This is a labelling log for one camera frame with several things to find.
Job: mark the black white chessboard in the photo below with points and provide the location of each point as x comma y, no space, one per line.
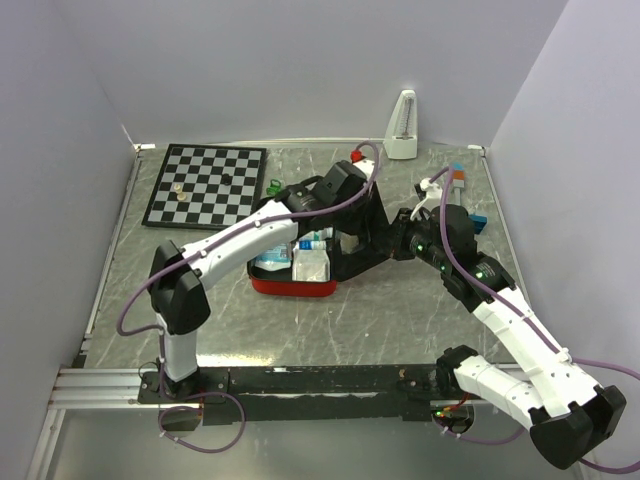
210,204

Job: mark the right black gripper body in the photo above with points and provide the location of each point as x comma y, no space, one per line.
411,238

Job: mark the white gauze packet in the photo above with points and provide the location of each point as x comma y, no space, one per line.
311,266

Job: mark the blue white bandage packet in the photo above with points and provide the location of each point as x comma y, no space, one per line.
275,259

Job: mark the blue white small bottle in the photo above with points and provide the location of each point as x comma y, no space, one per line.
311,245

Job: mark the black base bar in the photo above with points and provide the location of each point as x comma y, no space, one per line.
410,392

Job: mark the grey orange blue toy stick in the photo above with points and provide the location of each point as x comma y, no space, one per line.
458,179

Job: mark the red black medicine case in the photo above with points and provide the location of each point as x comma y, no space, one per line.
344,265

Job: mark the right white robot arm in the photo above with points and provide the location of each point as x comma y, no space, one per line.
566,412

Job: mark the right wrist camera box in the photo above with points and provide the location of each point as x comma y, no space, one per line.
430,194

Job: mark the white metronome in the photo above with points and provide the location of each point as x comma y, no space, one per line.
401,137

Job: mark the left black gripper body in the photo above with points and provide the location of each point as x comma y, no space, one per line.
354,215

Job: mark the clear green-label bottle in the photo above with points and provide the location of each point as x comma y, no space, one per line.
321,235

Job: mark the small green toy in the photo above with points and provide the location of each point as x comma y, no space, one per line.
274,187

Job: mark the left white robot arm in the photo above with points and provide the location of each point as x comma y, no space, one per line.
182,276

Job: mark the aluminium frame rail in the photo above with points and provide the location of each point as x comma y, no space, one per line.
96,389

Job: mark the blue toy block stack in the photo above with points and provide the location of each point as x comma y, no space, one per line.
479,222

